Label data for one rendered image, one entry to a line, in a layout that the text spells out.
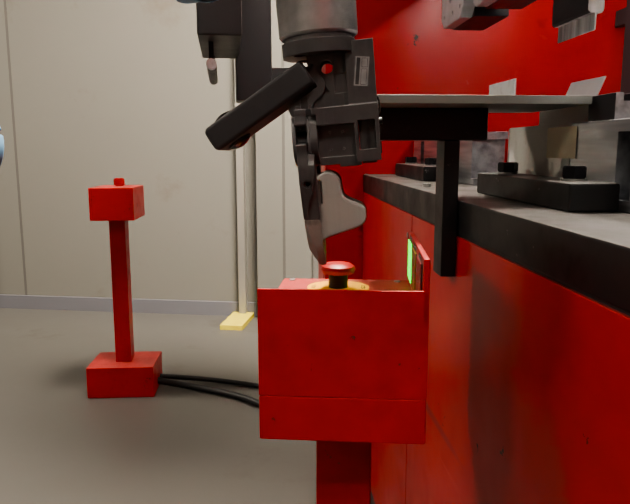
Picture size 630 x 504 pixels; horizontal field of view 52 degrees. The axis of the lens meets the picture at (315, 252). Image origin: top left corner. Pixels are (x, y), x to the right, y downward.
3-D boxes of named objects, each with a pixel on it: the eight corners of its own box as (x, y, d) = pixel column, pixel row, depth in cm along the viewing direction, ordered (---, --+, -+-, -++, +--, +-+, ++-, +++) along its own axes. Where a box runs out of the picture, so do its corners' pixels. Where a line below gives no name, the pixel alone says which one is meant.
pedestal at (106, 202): (101, 380, 264) (90, 177, 251) (162, 378, 266) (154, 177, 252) (87, 398, 244) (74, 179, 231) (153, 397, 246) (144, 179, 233)
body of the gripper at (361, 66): (382, 167, 58) (372, 30, 57) (288, 175, 59) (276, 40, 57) (380, 165, 66) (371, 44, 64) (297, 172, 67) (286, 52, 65)
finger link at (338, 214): (370, 266, 61) (363, 168, 59) (308, 270, 61) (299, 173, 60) (370, 260, 64) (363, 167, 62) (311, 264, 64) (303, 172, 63)
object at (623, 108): (538, 126, 89) (540, 104, 89) (559, 126, 90) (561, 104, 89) (614, 120, 70) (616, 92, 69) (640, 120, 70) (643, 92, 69)
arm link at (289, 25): (269, -10, 57) (281, 9, 65) (274, 43, 57) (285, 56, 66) (354, -20, 56) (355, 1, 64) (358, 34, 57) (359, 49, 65)
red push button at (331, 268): (322, 288, 77) (322, 259, 76) (355, 289, 76) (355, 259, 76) (319, 296, 73) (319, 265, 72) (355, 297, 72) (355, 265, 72)
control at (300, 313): (284, 369, 82) (283, 230, 79) (410, 373, 81) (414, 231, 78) (259, 439, 62) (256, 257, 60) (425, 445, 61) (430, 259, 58)
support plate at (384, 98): (347, 112, 90) (347, 105, 90) (530, 112, 92) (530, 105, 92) (366, 103, 72) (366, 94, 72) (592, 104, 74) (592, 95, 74)
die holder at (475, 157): (412, 174, 163) (413, 136, 162) (436, 174, 164) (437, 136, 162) (473, 185, 114) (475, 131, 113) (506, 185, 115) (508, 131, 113)
